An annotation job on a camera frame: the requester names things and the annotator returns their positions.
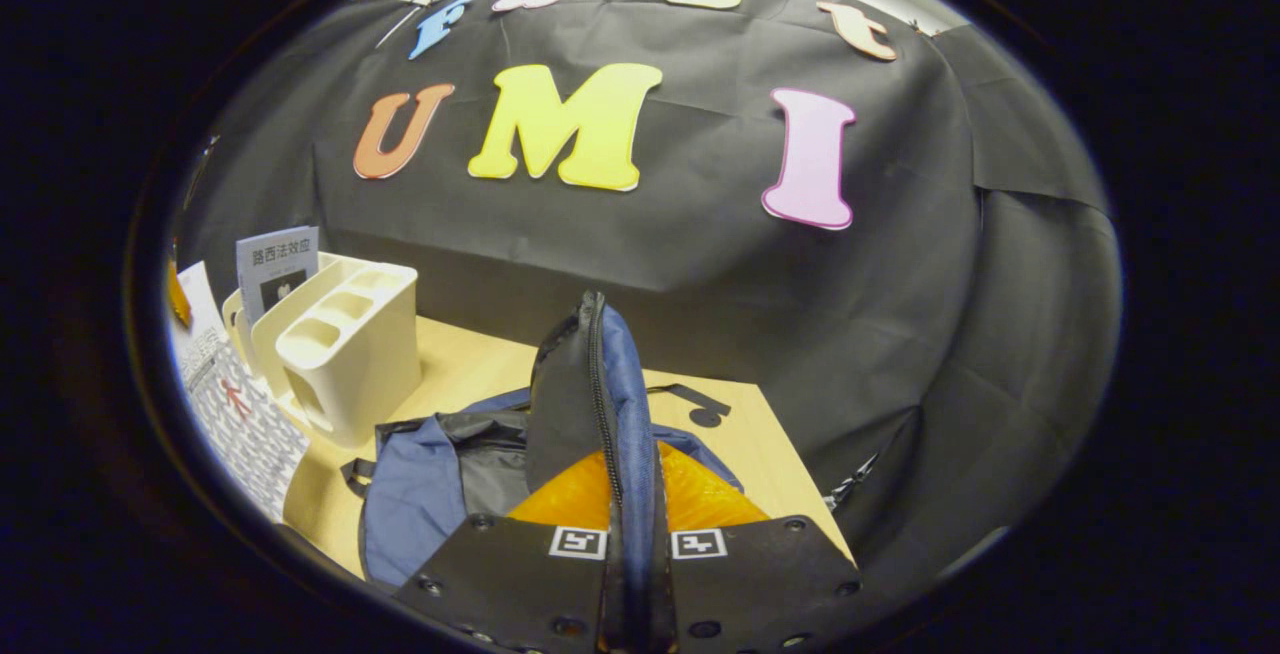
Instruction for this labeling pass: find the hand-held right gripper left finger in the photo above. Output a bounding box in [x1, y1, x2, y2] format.
[393, 448, 614, 654]

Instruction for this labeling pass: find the white patterned cover book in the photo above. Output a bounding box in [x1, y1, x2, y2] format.
[170, 262, 311, 523]

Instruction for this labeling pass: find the grey cover book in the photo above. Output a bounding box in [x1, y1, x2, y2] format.
[236, 226, 319, 325]

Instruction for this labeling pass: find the blue schoolbag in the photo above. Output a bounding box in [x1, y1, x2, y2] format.
[342, 291, 746, 654]

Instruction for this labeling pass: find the cream plastic bookshelf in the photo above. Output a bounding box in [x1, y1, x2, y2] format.
[222, 252, 421, 448]

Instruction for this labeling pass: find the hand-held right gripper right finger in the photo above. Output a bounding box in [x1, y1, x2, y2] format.
[656, 440, 864, 654]

